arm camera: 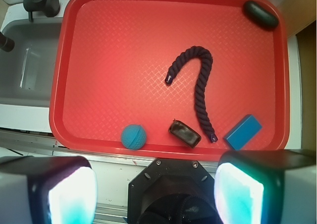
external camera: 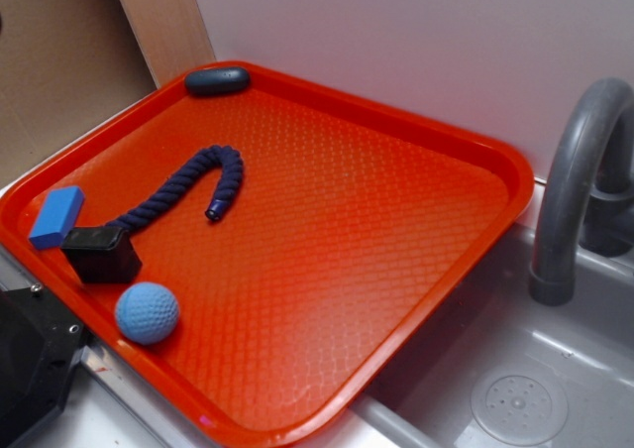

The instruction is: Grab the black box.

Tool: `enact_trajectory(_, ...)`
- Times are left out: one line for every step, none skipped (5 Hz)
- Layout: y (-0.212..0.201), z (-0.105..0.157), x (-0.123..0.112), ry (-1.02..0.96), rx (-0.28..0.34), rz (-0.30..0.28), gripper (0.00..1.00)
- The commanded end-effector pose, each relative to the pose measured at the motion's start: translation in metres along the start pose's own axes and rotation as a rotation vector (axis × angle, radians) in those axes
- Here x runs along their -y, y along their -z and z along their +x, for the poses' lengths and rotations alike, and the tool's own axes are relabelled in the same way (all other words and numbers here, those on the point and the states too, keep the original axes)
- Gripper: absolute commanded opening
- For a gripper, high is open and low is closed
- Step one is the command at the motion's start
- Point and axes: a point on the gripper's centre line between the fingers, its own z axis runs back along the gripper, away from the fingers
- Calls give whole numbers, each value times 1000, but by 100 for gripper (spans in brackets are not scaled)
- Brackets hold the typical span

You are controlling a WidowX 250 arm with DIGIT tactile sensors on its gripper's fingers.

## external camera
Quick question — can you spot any light blue dimpled ball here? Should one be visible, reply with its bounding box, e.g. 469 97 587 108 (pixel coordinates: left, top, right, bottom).
115 281 180 346

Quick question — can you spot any grey toy sink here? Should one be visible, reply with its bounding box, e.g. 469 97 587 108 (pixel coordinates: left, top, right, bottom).
353 226 633 447

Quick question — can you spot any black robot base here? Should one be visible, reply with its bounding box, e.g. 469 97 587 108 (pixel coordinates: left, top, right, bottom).
1 283 88 447

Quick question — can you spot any navy blue rope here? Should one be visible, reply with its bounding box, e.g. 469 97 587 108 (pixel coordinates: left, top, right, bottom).
104 144 245 235

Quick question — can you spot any grey toy faucet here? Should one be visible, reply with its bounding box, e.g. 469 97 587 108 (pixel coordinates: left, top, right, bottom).
529 77 633 306

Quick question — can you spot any round sink drain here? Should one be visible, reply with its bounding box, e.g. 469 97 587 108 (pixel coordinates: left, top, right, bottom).
471 372 569 447

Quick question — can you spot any blue rectangular block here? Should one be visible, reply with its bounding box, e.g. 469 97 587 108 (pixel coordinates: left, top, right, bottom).
29 185 85 250

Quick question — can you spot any dark grey oval stone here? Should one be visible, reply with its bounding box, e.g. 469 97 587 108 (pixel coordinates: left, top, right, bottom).
184 66 251 96

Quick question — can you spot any brown cardboard panel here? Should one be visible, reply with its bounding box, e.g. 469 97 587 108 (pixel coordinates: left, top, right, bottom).
1 0 156 185

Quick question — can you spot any red plastic tray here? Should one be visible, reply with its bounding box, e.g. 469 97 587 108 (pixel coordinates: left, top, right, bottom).
1 65 534 447

